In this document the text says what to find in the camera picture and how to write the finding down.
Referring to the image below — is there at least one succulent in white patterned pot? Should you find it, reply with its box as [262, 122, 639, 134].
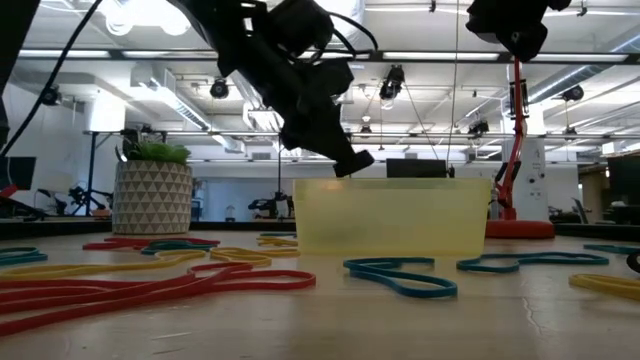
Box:
[111, 138, 194, 237]

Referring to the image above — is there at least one black computer monitor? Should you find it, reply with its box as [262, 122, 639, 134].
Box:
[385, 157, 449, 180]
[0, 155, 38, 192]
[606, 153, 640, 207]

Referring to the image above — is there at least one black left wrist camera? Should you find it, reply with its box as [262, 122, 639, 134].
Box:
[264, 0, 335, 52]

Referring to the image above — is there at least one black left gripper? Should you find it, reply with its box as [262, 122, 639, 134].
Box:
[219, 19, 375, 179]

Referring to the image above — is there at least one black aluminium table frame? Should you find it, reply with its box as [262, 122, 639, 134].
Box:
[0, 217, 640, 242]

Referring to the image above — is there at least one red desk lamp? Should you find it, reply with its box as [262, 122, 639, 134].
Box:
[483, 54, 557, 240]

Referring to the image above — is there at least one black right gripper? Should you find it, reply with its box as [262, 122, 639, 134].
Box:
[464, 0, 571, 64]

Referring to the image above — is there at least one red rubber band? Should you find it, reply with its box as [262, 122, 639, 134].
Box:
[0, 269, 317, 321]
[0, 262, 254, 337]
[82, 236, 222, 252]

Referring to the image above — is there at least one black ceiling camera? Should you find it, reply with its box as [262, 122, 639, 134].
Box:
[466, 118, 491, 138]
[558, 83, 586, 104]
[208, 76, 231, 101]
[38, 83, 65, 108]
[377, 63, 407, 102]

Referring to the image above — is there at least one yellow translucent plastic bin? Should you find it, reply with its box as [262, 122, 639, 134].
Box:
[292, 176, 493, 259]

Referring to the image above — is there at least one long ceiling light rail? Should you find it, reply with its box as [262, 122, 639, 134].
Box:
[0, 47, 640, 65]

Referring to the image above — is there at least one yellow rubber band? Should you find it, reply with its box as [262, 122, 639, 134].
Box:
[0, 249, 208, 281]
[256, 235, 299, 248]
[568, 273, 640, 302]
[209, 246, 301, 267]

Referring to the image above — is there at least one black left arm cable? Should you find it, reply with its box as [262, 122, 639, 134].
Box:
[0, 0, 380, 157]

